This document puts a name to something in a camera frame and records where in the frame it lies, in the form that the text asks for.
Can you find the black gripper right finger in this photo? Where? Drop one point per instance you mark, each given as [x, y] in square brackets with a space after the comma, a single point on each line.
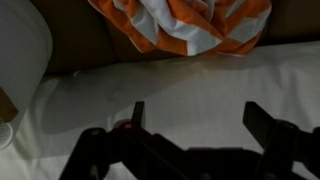
[260, 125]

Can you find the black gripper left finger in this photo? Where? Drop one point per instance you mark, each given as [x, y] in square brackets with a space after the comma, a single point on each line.
[137, 113]

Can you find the orange white striped towel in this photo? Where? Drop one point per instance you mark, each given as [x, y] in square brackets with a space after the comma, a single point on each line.
[186, 26]

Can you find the bed with white sheet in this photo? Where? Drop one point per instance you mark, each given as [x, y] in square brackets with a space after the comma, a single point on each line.
[206, 86]

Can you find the brown sofa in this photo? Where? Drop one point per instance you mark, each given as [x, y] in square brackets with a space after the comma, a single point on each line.
[80, 36]

